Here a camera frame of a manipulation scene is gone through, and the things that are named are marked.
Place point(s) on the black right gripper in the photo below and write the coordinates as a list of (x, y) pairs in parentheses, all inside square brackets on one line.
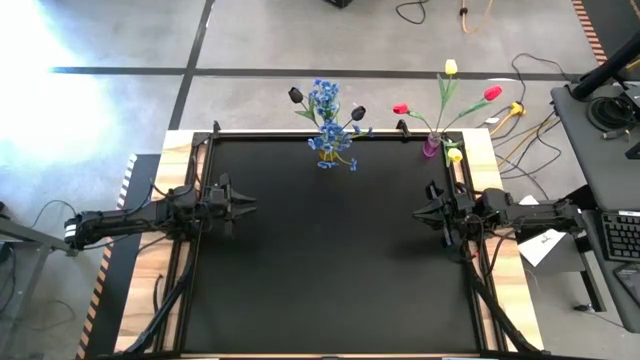
[(460, 212)]

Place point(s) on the blue artificial flower spray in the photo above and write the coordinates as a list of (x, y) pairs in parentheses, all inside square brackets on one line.
[(332, 136), (325, 97)]

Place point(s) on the black floor mat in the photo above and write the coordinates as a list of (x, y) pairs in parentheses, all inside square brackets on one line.
[(120, 280)]

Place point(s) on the red artificial tulip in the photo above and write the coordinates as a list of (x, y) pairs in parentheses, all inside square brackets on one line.
[(400, 108), (493, 93)]

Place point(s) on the black table frame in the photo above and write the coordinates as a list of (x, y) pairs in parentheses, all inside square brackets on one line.
[(280, 135)]

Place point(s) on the black keyboard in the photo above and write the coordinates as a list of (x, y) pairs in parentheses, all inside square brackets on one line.
[(622, 235)]

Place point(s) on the black diagonal strut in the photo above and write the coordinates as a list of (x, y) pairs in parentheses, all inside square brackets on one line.
[(492, 310), (165, 310)]

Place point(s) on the black frame clamp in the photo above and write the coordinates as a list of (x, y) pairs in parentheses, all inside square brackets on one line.
[(403, 127), (216, 127)]

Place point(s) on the pink glass vase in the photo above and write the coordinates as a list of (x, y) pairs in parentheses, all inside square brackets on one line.
[(431, 146)]

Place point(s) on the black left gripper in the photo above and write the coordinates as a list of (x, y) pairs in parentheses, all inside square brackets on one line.
[(217, 202)]

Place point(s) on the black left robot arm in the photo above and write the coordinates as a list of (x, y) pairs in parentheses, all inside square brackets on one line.
[(115, 222)]

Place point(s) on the grey desk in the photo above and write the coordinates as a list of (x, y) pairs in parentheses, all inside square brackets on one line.
[(590, 165)]

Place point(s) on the yellow power plug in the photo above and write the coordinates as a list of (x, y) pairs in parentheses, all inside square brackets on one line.
[(517, 107)]

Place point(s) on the gold textured vase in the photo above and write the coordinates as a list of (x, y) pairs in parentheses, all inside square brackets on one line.
[(327, 157)]

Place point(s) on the orange black hazard tape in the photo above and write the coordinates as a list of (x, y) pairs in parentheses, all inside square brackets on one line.
[(102, 280), (590, 32)]

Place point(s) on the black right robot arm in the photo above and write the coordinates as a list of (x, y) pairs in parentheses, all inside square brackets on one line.
[(545, 215)]

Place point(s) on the black artificial tulip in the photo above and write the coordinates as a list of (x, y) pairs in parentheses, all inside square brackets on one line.
[(296, 95), (358, 113)]

